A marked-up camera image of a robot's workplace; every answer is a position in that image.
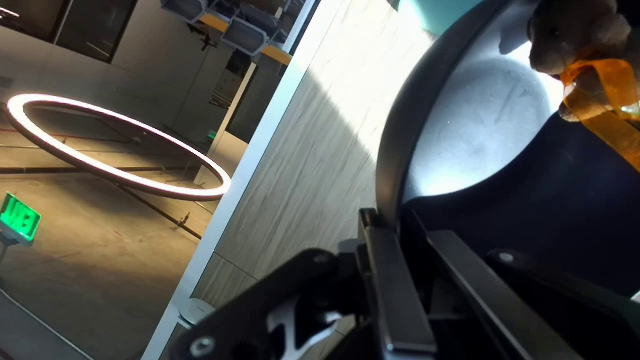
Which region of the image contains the brown plush toy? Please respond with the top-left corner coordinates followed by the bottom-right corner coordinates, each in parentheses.
top-left (526, 0), bottom-right (632, 76)

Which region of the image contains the green exit sign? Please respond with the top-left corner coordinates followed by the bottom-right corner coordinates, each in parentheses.
top-left (0, 193), bottom-right (42, 244)

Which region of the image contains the white ring ceiling light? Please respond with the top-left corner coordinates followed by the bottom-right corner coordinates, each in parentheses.
top-left (6, 92), bottom-right (232, 202)

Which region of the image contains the black bowl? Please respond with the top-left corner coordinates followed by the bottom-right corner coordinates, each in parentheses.
top-left (375, 0), bottom-right (640, 301)

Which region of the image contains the green sofa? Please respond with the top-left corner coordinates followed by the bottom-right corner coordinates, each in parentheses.
top-left (387, 0), bottom-right (482, 37)

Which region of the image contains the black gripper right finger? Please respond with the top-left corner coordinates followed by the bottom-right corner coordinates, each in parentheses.
top-left (426, 230), bottom-right (579, 360)

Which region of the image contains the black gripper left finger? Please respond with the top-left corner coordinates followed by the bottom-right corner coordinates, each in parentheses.
top-left (357, 207), bottom-right (438, 354)

